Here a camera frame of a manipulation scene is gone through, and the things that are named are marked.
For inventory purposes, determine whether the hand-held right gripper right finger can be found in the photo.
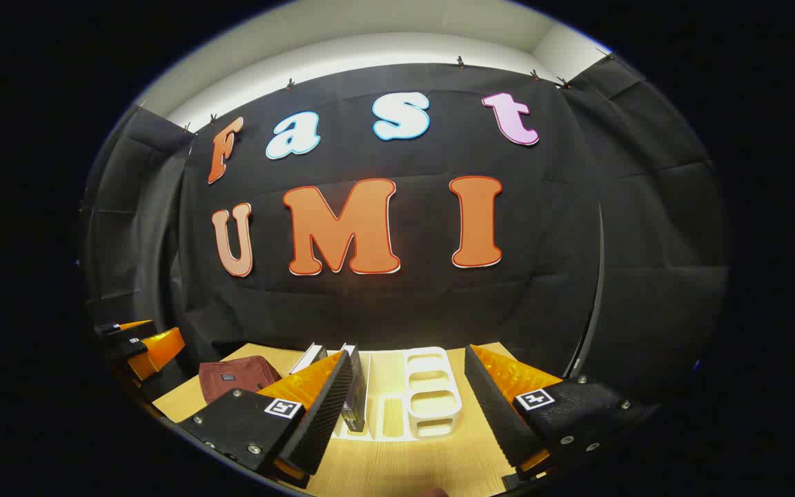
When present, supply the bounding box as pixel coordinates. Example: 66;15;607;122
464;343;658;481

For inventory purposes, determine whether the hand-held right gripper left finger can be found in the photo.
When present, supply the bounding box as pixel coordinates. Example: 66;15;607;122
180;351;355;488

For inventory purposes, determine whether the blue cover book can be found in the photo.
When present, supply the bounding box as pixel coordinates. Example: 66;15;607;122
339;343;368;433

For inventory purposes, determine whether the black cover book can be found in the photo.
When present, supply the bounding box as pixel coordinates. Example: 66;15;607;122
290;342;329;378

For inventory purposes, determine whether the white plastic bookshelf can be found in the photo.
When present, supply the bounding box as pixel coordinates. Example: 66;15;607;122
332;345;464;443

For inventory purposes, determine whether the maroon schoolbag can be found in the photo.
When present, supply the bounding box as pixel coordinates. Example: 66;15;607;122
198;355;282;405

